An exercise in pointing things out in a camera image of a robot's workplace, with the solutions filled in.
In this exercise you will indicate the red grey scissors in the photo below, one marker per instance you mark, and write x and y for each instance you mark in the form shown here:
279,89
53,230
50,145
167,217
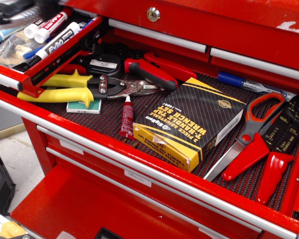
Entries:
252,126

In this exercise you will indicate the black yellow tap wrench box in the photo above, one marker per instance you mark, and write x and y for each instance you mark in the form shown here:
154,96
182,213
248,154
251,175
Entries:
185,126

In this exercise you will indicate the blue pen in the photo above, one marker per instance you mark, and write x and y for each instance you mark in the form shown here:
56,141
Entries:
30,54

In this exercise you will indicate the green white small box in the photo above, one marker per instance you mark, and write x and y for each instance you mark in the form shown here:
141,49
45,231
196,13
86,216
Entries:
80,107

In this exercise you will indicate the blue capped bic marker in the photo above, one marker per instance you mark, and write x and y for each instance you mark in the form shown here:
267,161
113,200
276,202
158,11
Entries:
253,86

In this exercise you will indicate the light blue marker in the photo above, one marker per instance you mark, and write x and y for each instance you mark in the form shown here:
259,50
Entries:
6,33

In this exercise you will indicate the red capped white marker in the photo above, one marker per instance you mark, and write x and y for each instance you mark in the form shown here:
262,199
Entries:
52,25

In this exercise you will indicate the silver chest lock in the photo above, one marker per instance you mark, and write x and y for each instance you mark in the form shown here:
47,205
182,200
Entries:
153,14

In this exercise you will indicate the black capped white marker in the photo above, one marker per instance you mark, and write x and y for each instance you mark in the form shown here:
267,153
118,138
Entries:
33,28

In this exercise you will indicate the red handled wire stripper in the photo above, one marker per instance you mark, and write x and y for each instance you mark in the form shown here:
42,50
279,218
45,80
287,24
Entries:
277,144

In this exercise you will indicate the red main open drawer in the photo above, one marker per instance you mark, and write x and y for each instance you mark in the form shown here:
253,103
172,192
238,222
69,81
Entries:
95,178

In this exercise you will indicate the black tape measure case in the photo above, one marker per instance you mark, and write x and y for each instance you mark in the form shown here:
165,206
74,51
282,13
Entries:
103,64

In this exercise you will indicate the red tool chest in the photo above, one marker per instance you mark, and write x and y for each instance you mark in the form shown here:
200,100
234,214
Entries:
265,30

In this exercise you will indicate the black red drawer liner mat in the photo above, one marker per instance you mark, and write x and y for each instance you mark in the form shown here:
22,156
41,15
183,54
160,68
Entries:
171,182

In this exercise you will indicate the red upper open drawer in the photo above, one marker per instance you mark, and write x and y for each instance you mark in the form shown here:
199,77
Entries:
31,81

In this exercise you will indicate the yellow handled tin snips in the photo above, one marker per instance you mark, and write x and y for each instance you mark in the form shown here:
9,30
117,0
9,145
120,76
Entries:
75,87

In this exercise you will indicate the clear plastic parts bag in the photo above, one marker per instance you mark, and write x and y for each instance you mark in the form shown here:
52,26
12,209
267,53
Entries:
13,49

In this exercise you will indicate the black expo marker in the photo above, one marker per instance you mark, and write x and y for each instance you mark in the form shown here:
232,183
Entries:
59,40

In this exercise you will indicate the yellow object bottom left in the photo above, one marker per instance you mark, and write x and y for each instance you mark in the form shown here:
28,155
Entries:
11,229

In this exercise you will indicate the red threadlocker tube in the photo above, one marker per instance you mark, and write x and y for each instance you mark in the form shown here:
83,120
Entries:
126,129

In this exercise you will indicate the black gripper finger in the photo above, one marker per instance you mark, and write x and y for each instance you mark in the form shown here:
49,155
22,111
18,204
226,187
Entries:
50,5

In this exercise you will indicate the silver black box cutter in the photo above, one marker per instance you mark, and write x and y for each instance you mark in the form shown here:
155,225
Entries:
18,13

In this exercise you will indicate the red black handled crimper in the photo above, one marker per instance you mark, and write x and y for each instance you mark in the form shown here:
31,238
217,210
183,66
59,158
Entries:
161,72

